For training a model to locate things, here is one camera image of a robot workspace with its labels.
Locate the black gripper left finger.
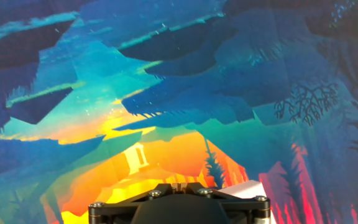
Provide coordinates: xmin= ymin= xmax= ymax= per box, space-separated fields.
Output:
xmin=88 ymin=182 xmax=180 ymax=224

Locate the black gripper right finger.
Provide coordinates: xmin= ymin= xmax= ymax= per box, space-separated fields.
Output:
xmin=180 ymin=182 xmax=272 ymax=224

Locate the colourful forest print cloth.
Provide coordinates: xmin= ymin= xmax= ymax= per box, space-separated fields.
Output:
xmin=0 ymin=0 xmax=358 ymax=224

